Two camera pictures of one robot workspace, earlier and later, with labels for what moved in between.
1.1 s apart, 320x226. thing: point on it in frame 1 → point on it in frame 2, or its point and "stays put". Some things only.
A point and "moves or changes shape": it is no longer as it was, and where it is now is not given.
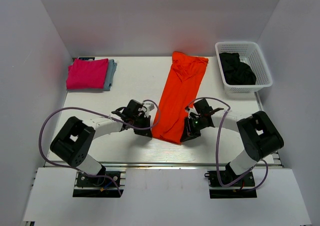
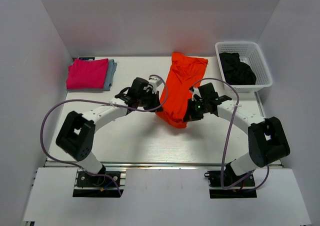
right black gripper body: (199, 123) → (203, 105)
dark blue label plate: (86, 58) stays put
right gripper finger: (190, 131) → (194, 111)
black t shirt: (235, 72) stays put
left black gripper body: (141, 116) → (143, 99)
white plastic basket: (242, 67) stays put
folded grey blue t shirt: (111, 68) stays put
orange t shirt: (179, 96) moves or changes shape
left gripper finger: (144, 122) → (153, 101)
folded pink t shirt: (87, 74) stays put
